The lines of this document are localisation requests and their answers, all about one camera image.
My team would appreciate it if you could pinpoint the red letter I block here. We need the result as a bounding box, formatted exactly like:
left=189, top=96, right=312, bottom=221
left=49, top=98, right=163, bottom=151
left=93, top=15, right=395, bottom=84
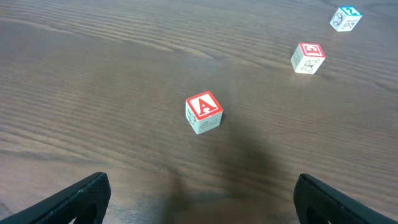
left=290, top=42, right=326, bottom=75

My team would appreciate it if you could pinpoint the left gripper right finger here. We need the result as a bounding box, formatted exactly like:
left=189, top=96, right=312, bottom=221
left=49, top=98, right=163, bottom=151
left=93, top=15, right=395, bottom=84
left=294, top=174, right=397, bottom=224

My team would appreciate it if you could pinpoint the blue number 2 block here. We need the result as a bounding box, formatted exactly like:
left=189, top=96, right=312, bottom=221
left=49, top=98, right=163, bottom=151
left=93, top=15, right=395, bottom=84
left=330, top=6, right=363, bottom=32

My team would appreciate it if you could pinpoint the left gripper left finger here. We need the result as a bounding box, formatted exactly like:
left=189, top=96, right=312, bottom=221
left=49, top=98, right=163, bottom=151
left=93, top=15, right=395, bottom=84
left=1, top=172, right=111, bottom=224

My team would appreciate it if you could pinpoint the red letter A block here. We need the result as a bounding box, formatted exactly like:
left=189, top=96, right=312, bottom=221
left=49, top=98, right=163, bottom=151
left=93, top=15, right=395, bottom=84
left=185, top=91, right=223, bottom=134

